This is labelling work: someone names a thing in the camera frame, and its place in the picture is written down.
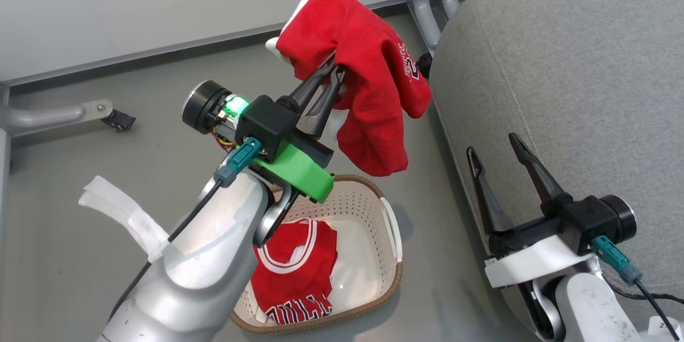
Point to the white tape strip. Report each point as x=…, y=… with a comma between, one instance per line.
x=128, y=214

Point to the black caster wheel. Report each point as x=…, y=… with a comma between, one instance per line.
x=120, y=120

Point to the grey fabric sofa seat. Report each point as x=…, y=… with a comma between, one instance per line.
x=577, y=91

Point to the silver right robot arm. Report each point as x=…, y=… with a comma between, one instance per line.
x=582, y=310

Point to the black white-banded right gripper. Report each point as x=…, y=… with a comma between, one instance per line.
x=577, y=230

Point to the grey metal furniture leg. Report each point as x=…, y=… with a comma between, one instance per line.
x=48, y=115

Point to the black round foot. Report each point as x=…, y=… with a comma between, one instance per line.
x=425, y=64

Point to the red white-trimmed basketball jersey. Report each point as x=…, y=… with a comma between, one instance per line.
x=291, y=278

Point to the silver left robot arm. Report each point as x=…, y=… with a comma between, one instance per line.
x=203, y=262

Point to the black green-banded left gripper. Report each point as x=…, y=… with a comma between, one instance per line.
x=267, y=123

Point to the white perforated laundry basket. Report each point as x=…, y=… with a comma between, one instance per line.
x=363, y=256

